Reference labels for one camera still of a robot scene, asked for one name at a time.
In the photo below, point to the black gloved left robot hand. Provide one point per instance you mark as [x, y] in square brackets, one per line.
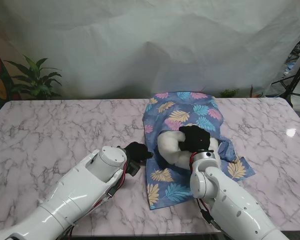
[138, 151]

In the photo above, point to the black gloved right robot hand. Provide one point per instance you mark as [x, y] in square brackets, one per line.
[196, 138]

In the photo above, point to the purple floral pillowcase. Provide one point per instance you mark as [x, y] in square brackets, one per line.
[182, 115]

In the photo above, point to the white pillow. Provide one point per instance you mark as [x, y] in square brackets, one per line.
[169, 150]

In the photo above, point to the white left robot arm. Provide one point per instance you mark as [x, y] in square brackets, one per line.
[72, 195]

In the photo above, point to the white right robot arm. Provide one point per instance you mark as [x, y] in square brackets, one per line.
[227, 200]

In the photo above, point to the small green plant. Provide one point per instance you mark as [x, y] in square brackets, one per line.
[228, 93]

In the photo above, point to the small orange pot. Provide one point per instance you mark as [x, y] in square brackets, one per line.
[257, 94]

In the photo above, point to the white backdrop sheet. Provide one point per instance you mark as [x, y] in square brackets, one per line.
[149, 50]

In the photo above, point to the black tripod stand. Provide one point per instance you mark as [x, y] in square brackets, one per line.
[295, 82]

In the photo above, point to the large green leafy plant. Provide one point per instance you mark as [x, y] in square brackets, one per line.
[37, 80]

